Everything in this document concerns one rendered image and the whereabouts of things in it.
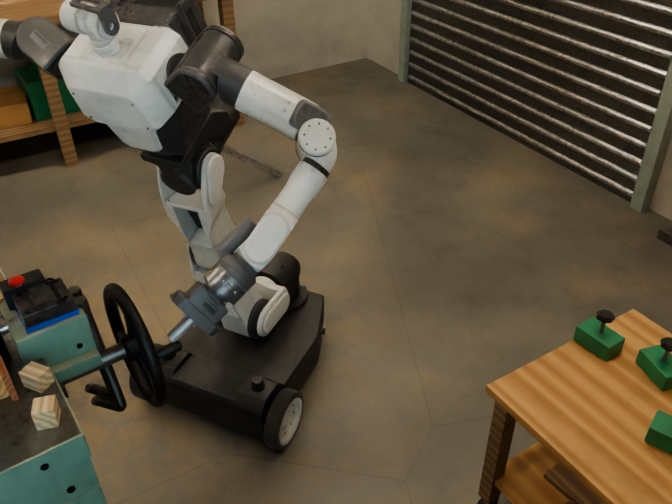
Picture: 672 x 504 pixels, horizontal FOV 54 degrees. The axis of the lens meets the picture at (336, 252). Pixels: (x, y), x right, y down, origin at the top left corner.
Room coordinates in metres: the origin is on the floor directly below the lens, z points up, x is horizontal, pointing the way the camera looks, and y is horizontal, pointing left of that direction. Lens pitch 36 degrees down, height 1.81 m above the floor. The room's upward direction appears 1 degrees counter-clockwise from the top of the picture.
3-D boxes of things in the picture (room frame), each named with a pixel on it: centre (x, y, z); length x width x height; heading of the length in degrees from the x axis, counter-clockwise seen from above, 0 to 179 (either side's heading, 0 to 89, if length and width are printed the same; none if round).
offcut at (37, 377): (0.87, 0.56, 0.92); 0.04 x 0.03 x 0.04; 65
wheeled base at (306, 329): (1.79, 0.32, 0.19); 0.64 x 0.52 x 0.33; 155
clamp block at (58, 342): (1.01, 0.59, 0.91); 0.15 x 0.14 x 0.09; 35
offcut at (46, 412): (0.78, 0.51, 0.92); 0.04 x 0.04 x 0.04; 14
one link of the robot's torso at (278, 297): (1.82, 0.30, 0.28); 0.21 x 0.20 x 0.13; 155
